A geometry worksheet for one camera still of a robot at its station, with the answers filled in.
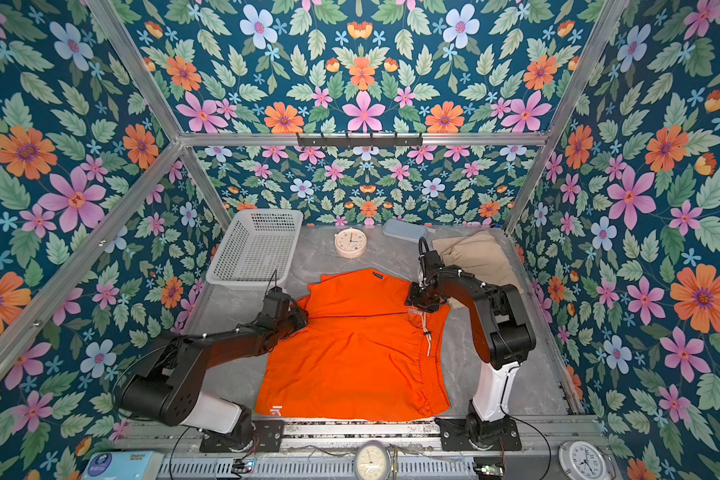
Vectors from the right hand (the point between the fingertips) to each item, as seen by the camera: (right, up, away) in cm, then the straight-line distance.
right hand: (411, 301), depth 97 cm
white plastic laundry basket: (-57, +17, +14) cm, 61 cm away
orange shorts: (-15, -15, -9) cm, 23 cm away
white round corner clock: (+37, -32, -30) cm, 57 cm away
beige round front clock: (-12, -32, -30) cm, 45 cm away
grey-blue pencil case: (-1, +26, +22) cm, 34 cm away
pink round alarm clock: (-22, +20, +14) cm, 33 cm away
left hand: (-33, -2, -4) cm, 33 cm away
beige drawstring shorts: (+28, +16, +12) cm, 34 cm away
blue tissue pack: (-64, -32, -31) cm, 78 cm away
